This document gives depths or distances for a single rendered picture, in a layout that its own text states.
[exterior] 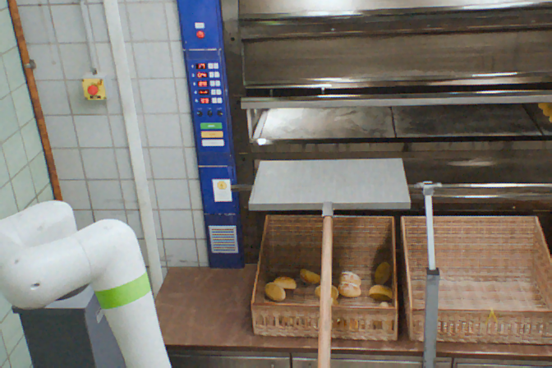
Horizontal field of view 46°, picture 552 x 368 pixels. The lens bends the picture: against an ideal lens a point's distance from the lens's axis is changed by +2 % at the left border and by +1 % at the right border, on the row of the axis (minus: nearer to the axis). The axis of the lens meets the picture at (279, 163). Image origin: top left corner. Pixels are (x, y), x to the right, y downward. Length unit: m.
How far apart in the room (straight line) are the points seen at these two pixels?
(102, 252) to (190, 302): 1.44
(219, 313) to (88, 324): 0.95
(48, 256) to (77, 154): 1.59
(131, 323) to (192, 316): 1.30
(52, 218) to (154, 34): 1.09
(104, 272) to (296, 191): 1.05
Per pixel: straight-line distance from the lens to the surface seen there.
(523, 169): 2.85
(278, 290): 2.74
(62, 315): 1.91
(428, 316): 2.40
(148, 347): 1.51
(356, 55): 2.58
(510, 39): 2.65
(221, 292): 2.88
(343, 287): 2.76
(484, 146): 2.76
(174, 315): 2.79
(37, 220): 1.81
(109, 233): 1.44
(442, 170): 2.79
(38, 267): 1.40
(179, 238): 3.03
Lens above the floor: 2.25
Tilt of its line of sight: 25 degrees down
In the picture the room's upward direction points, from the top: 4 degrees counter-clockwise
